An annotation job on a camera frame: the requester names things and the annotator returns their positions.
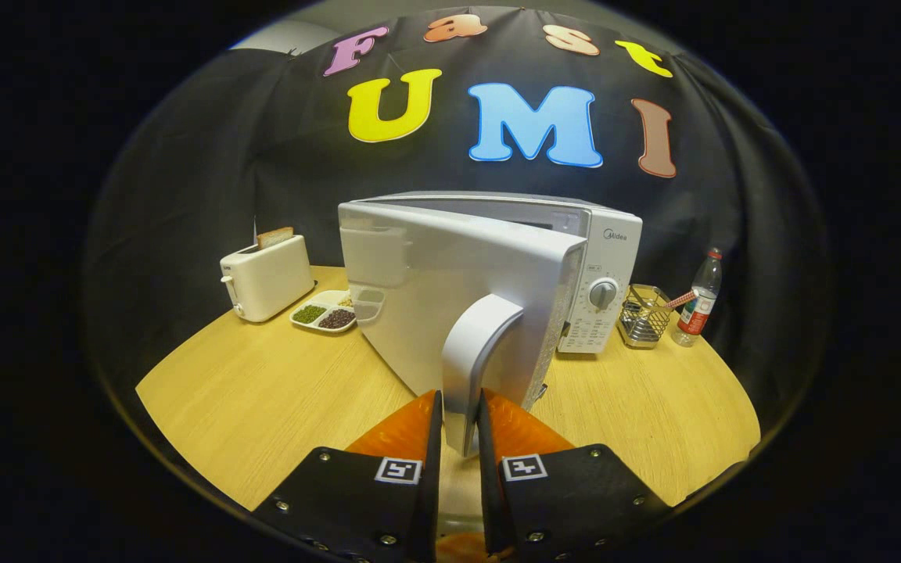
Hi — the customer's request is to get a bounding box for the metal wire basket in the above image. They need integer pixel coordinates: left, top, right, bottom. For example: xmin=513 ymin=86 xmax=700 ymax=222
xmin=617 ymin=284 xmax=674 ymax=350

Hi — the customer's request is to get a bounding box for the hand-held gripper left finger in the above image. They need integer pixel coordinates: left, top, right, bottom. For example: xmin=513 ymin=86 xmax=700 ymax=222
xmin=251 ymin=389 xmax=443 ymax=563

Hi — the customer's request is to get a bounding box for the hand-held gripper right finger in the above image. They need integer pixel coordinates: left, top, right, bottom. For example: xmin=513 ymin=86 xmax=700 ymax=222
xmin=476 ymin=388 xmax=674 ymax=563

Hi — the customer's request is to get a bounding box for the clear red-label water bottle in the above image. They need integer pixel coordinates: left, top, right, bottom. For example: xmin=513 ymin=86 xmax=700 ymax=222
xmin=670 ymin=248 xmax=723 ymax=347

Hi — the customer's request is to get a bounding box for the white divided bean dish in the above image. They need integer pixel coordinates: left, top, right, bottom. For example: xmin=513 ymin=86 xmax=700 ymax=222
xmin=289 ymin=289 xmax=357 ymax=335

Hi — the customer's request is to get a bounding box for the cream white toaster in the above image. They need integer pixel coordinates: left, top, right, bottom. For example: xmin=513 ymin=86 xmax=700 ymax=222
xmin=220 ymin=235 xmax=317 ymax=323

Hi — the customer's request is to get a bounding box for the white microwave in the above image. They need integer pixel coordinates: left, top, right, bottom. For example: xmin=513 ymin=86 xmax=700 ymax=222
xmin=337 ymin=190 xmax=644 ymax=457

